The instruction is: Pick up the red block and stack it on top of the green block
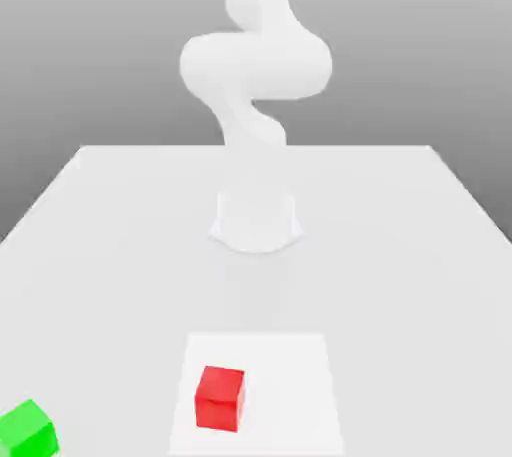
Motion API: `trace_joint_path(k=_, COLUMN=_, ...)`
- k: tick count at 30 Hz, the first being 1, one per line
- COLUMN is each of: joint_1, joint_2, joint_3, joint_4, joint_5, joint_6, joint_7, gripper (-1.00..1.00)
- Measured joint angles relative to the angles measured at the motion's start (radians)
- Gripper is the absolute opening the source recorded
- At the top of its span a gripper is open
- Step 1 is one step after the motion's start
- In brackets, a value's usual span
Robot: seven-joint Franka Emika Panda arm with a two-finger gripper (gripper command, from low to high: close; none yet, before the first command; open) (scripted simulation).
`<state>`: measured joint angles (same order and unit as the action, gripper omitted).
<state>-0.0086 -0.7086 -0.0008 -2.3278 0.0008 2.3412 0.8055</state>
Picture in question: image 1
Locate small green cube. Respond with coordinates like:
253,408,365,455
0,398,60,457

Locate small red cube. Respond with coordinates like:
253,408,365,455
194,365,247,434

